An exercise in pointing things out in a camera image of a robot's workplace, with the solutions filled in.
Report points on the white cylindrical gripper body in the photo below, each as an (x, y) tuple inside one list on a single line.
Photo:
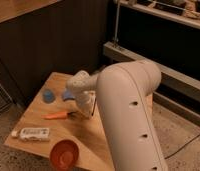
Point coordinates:
[(83, 102)]

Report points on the black whiteboard eraser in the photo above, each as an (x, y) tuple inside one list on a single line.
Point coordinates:
[(92, 108)]

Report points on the red plastic bowl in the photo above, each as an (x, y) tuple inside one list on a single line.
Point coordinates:
[(64, 155)]

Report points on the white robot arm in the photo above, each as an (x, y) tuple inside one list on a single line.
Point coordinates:
[(120, 91)]

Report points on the orange toy carrot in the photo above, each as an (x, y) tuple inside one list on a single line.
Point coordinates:
[(59, 115)]

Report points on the blue plastic cup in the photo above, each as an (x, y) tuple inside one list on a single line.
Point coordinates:
[(48, 96)]

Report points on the white tube with label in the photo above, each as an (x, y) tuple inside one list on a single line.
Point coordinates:
[(31, 134)]

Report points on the grey metal shelf rack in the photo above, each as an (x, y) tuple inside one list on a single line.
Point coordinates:
[(175, 48)]

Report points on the wooden countertop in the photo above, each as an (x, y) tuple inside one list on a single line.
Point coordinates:
[(10, 9)]

